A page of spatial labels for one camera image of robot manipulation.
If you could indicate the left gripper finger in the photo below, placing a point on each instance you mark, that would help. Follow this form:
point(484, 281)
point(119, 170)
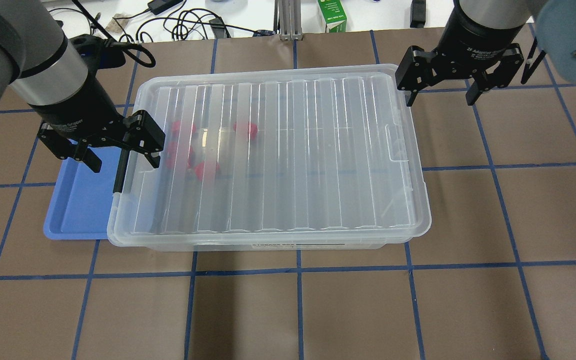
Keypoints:
point(153, 158)
point(89, 159)

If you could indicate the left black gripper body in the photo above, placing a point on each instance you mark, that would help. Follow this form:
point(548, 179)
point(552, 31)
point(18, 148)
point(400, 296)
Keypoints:
point(79, 116)

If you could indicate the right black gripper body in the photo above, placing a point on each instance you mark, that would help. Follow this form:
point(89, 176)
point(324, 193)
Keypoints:
point(473, 41)

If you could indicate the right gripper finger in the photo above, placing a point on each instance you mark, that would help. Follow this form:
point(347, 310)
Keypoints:
point(477, 89)
point(411, 95)

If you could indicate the clear plastic box lid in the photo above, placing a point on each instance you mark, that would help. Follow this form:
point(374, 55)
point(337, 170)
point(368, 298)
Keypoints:
point(278, 155)

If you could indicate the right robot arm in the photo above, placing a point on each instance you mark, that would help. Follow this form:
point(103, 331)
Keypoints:
point(548, 31)

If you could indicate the blue plastic tray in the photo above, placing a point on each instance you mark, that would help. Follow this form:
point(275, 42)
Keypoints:
point(80, 205)

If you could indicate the clear plastic storage box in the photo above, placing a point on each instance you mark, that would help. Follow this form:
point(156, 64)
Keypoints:
point(288, 240)

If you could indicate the green white carton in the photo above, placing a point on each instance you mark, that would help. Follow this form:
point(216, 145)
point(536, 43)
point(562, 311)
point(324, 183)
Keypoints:
point(332, 16)

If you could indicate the black power adapter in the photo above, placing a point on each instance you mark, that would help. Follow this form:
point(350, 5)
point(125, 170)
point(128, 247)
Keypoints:
point(157, 7)

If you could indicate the aluminium frame post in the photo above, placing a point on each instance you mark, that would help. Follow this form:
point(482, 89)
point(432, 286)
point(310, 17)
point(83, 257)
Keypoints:
point(288, 20)

